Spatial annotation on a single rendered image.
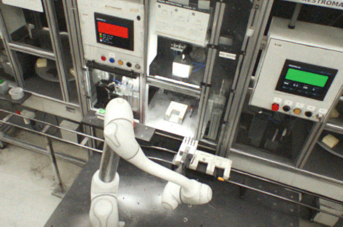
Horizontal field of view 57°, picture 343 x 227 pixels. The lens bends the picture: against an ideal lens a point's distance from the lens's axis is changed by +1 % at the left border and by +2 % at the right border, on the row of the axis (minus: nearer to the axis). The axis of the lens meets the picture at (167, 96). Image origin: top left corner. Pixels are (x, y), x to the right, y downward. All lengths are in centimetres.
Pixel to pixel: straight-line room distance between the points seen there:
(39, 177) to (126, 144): 192
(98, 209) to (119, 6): 113
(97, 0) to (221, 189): 148
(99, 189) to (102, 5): 107
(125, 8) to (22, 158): 212
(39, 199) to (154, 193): 126
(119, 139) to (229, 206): 108
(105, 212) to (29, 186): 151
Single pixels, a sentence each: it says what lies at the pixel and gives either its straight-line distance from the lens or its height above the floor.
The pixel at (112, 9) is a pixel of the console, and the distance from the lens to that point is 187.
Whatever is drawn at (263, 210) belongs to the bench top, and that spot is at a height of 68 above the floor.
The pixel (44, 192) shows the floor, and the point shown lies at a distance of 316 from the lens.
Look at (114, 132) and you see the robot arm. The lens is 141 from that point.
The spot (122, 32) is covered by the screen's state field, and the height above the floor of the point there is 165.
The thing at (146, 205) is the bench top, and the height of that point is 68.
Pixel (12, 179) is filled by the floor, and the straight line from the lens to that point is 334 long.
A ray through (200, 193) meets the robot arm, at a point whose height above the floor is 109.
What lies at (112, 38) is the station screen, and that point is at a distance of 193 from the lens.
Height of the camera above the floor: 254
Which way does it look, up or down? 40 degrees down
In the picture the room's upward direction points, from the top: 5 degrees clockwise
